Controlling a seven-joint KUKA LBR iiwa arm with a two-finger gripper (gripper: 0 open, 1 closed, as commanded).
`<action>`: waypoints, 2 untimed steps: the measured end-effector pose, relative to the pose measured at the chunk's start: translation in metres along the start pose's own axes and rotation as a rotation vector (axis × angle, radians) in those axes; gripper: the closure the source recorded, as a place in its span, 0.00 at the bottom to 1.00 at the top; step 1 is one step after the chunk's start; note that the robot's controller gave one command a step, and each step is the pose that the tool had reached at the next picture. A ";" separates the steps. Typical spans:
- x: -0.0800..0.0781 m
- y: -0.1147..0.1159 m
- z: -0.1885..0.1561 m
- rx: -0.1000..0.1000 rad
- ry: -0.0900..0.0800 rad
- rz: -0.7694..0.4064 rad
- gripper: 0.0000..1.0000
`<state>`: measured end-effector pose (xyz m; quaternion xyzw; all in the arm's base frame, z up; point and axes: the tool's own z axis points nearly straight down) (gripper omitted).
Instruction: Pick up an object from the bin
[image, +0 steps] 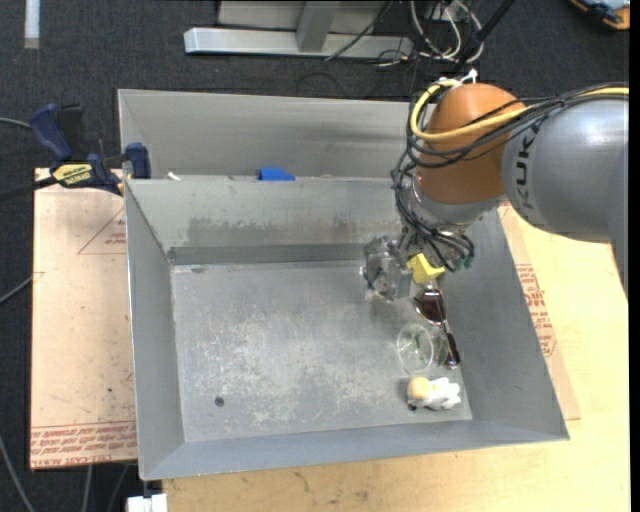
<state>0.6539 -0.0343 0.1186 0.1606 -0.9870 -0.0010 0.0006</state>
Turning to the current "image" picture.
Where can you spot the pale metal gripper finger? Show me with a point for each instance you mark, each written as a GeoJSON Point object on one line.
{"type": "Point", "coordinates": [400, 287]}
{"type": "Point", "coordinates": [372, 286]}

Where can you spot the yellow block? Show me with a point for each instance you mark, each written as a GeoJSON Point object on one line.
{"type": "Point", "coordinates": [425, 269]}

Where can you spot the brown-lens sunglasses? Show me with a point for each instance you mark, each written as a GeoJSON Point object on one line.
{"type": "Point", "coordinates": [432, 306]}

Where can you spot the clear glass cup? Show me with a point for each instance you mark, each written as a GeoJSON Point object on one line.
{"type": "Point", "coordinates": [415, 347]}

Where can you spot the grey metal bin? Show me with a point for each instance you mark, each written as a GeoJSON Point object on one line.
{"type": "Point", "coordinates": [280, 350]}

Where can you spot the white toy figure, tan head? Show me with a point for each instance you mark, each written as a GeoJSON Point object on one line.
{"type": "Point", "coordinates": [440, 394]}

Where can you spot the blue block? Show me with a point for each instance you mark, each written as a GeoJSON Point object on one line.
{"type": "Point", "coordinates": [274, 174]}

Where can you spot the brown cardboard board, red print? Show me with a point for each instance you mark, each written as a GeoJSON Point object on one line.
{"type": "Point", "coordinates": [75, 300]}

